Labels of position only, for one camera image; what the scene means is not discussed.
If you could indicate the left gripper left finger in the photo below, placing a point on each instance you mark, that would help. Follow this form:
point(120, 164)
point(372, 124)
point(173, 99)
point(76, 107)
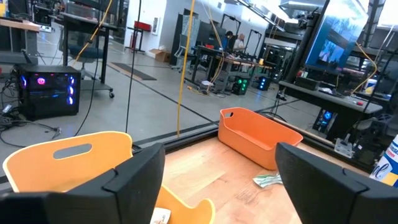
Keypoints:
point(124, 199)

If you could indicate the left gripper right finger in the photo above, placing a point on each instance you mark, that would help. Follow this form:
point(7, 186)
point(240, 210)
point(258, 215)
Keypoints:
point(320, 199)

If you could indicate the white square packet dark print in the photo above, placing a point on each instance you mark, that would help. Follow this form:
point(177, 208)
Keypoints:
point(160, 216)

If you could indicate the green white strip packet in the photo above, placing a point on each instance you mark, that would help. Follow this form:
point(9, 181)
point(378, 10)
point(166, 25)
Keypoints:
point(267, 180)

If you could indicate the computer tower blue lights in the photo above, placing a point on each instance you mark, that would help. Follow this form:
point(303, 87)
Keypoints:
point(263, 83)
point(325, 118)

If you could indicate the yellow plastic bin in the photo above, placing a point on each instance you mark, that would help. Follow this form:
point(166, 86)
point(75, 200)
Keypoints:
point(46, 168)

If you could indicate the orange plastic bin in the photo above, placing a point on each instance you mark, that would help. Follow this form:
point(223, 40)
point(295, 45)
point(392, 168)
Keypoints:
point(258, 140)

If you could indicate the grey desk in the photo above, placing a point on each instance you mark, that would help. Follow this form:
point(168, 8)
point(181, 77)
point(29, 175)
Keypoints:
point(326, 96)

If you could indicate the red button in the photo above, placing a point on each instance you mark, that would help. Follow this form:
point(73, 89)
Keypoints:
point(360, 103)

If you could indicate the small white blue canister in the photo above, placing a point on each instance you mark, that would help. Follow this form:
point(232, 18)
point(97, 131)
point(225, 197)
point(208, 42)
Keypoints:
point(370, 86)

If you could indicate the black floor mat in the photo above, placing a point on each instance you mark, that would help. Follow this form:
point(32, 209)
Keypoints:
point(133, 72)

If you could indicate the black computer tower pink lights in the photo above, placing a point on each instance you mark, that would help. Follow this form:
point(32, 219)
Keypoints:
point(49, 93)

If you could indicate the computer tower green lights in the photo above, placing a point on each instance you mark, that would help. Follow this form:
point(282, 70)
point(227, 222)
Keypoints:
point(241, 85)

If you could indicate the black rolling desk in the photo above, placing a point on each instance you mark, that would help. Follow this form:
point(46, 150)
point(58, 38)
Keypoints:
point(104, 56)

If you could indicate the cardboard box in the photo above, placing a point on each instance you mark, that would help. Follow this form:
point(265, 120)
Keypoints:
point(161, 56)

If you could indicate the wooden top work desk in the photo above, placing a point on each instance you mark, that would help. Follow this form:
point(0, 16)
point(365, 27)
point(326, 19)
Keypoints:
point(236, 60)

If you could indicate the black monitor blue screen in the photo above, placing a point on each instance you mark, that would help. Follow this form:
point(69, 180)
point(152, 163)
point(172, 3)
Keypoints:
point(335, 37)

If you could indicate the red box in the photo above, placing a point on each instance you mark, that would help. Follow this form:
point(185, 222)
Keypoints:
point(143, 26)

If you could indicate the person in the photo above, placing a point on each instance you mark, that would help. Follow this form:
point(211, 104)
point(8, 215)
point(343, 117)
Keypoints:
point(228, 39)
point(240, 43)

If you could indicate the grey metal bracket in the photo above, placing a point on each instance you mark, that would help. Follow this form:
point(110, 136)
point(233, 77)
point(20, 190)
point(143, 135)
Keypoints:
point(343, 147)

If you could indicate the white wall poster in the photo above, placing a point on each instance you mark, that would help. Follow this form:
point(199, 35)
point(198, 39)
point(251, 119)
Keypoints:
point(155, 26)

